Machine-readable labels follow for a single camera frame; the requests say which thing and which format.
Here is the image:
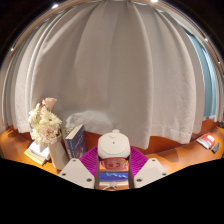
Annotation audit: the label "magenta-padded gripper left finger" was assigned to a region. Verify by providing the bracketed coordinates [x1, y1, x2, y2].
[58, 146, 101, 190]

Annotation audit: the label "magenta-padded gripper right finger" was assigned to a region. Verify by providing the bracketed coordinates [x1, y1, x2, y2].
[127, 146, 169, 189]

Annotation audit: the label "red and white charger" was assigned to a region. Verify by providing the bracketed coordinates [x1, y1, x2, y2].
[97, 129, 132, 170]

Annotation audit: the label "white ceramic vase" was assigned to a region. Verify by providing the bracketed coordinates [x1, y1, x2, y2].
[48, 134, 70, 171]

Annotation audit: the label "upright blue book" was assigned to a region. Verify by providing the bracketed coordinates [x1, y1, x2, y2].
[63, 123, 87, 160]

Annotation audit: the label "blue flat book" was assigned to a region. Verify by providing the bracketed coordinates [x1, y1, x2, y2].
[99, 170, 130, 183]

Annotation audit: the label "orange flat book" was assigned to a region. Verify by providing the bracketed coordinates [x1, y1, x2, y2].
[99, 165, 129, 173]

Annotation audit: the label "small white book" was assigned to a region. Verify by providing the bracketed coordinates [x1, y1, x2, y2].
[28, 141, 51, 161]

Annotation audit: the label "small yellow book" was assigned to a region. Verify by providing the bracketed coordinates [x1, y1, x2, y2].
[23, 148, 48, 166]

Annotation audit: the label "white and pink flowers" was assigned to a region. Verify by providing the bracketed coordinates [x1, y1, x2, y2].
[27, 97, 63, 146]

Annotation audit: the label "small dark grey object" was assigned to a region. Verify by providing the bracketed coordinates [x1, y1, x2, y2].
[211, 142, 221, 154]

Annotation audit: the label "light blue window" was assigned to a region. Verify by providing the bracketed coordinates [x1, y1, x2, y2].
[184, 31, 218, 119]

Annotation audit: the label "white curtain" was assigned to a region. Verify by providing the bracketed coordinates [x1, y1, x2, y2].
[0, 0, 218, 151]

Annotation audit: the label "white power strip cable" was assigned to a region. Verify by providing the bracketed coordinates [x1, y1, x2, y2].
[102, 181, 125, 191]

